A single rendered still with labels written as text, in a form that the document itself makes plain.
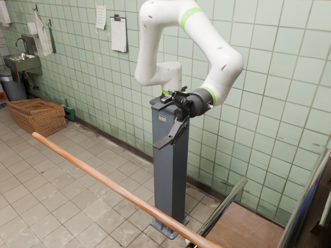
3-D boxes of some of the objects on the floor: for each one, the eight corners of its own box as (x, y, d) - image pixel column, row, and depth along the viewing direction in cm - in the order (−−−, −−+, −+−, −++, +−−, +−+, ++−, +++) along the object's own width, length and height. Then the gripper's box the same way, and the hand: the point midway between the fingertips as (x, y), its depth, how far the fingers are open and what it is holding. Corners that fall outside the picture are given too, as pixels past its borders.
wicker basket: (37, 142, 329) (31, 124, 315) (15, 130, 356) (8, 113, 342) (67, 127, 364) (63, 110, 351) (45, 117, 391) (40, 101, 377)
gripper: (206, 73, 80) (165, 93, 65) (200, 137, 92) (164, 166, 78) (186, 69, 84) (144, 87, 69) (183, 131, 96) (147, 157, 82)
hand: (157, 127), depth 74 cm, fingers open, 13 cm apart
